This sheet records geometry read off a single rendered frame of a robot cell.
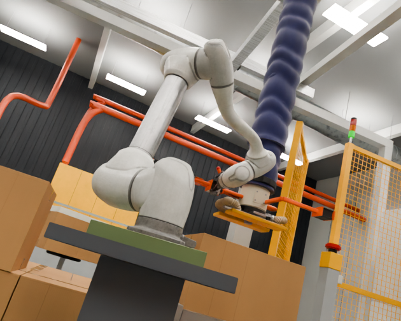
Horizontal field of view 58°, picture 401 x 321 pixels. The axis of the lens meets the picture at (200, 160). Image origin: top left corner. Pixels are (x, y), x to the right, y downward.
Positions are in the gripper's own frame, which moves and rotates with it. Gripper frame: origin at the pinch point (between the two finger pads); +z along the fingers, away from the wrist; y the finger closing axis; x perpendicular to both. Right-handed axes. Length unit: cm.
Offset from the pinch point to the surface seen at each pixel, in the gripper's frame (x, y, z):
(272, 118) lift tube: 22, -50, -11
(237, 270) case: 18.4, 41.2, -19.5
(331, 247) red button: 45, 22, -53
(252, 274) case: 27, 41, -20
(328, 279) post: 45, 36, -54
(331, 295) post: 48, 42, -54
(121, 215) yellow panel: 21, -55, 727
